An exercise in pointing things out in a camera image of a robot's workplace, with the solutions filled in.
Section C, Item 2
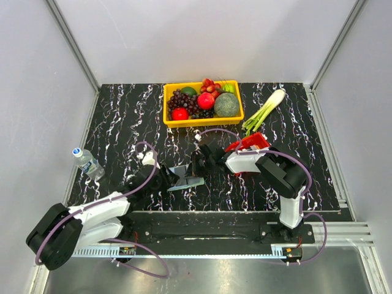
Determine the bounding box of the red pomegranate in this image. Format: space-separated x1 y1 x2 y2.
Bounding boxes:
197 92 215 110

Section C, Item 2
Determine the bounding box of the green apple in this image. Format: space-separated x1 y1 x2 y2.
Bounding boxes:
222 83 235 94

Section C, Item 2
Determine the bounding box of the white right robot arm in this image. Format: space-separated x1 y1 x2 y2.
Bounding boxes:
184 144 312 243

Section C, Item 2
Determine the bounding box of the clear plastic water bottle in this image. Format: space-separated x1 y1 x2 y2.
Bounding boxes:
72 148 105 181

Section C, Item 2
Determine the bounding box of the green spring onion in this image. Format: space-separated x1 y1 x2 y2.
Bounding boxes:
242 89 285 136

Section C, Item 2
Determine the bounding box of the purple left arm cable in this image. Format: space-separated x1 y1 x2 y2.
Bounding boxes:
35 141 171 279

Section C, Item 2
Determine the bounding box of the green avocado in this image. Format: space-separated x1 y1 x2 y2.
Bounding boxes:
181 86 197 97

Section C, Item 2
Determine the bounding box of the green netted melon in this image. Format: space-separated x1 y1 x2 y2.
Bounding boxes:
214 93 239 117

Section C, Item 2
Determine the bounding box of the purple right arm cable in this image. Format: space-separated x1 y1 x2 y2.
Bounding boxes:
195 128 328 266

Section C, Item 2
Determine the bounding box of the red round fruit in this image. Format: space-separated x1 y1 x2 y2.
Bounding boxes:
171 107 189 121

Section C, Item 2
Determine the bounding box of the yellow plastic fruit bin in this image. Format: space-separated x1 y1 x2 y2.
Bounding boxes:
162 80 244 128

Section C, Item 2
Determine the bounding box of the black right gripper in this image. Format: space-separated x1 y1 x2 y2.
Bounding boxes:
184 151 215 179

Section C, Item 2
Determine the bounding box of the aluminium frame rail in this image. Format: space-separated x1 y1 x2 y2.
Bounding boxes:
72 244 303 262

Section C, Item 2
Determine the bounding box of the dark purple grape bunch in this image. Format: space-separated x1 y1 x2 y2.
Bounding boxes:
167 89 202 121

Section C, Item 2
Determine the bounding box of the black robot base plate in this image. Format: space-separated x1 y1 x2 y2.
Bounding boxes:
61 210 316 255

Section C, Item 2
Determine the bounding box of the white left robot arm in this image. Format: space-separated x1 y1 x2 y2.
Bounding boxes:
26 151 179 271

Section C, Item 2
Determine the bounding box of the red plastic card tray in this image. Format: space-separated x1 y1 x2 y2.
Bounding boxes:
225 131 271 177

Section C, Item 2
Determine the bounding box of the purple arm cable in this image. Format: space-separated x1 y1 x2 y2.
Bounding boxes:
35 141 171 279
195 128 328 266

